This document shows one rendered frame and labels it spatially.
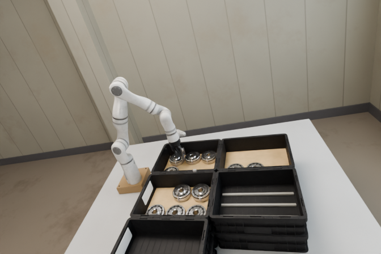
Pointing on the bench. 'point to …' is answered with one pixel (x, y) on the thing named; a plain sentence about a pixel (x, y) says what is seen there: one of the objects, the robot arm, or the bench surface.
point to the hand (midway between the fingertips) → (180, 156)
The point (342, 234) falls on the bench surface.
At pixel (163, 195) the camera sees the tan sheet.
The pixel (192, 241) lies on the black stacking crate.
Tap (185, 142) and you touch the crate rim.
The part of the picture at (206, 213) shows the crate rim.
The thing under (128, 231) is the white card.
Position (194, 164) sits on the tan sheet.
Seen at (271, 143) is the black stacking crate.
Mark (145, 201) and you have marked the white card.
